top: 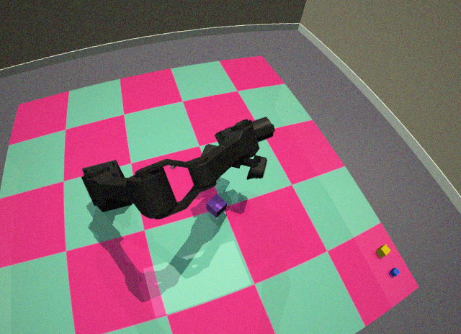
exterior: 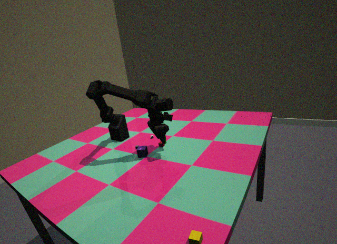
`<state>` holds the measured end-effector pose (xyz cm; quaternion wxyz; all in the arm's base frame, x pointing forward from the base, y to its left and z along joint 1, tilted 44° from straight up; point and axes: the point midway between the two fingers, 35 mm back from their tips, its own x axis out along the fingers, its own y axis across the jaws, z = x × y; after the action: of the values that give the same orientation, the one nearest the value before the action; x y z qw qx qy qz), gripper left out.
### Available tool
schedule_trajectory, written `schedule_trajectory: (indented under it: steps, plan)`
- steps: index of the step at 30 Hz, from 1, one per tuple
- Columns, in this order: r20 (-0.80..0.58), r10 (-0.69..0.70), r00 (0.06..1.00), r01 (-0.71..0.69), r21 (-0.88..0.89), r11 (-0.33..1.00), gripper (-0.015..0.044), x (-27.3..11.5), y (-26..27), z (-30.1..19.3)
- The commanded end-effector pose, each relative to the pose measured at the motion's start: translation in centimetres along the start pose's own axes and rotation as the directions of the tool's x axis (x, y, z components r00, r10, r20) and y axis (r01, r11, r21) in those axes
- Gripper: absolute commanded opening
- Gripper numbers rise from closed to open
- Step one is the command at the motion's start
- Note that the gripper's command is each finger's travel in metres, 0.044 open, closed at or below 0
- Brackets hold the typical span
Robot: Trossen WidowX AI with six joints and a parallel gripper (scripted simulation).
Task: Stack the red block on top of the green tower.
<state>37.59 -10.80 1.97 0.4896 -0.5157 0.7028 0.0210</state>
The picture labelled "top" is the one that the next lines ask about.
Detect yellow block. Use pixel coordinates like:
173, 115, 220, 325
376, 244, 390, 258

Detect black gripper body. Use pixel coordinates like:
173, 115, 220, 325
201, 144, 268, 179

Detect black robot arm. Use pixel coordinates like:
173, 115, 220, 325
82, 117, 275, 220

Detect small blue block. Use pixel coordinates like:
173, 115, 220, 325
389, 268, 400, 276

